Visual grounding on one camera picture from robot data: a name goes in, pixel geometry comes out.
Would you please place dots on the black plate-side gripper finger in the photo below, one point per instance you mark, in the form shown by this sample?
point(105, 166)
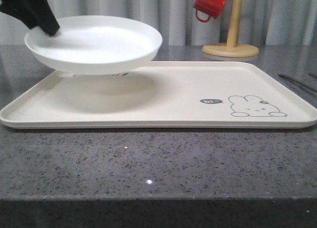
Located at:
point(32, 13)

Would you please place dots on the white round plate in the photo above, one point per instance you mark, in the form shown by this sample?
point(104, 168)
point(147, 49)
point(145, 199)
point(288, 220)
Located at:
point(95, 45)

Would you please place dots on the silver metal chopstick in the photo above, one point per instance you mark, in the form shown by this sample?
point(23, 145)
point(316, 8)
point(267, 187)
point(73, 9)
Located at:
point(292, 79)

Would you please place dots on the red enamel mug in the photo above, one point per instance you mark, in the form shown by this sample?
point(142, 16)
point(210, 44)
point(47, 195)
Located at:
point(212, 8)

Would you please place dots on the wooden mug tree stand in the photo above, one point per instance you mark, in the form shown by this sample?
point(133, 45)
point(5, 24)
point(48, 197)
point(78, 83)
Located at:
point(232, 48)

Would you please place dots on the cream rabbit serving tray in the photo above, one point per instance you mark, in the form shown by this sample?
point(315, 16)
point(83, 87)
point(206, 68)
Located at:
point(168, 94)

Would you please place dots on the grey pleated curtain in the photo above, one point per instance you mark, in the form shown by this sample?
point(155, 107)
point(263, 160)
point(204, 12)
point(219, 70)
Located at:
point(263, 22)

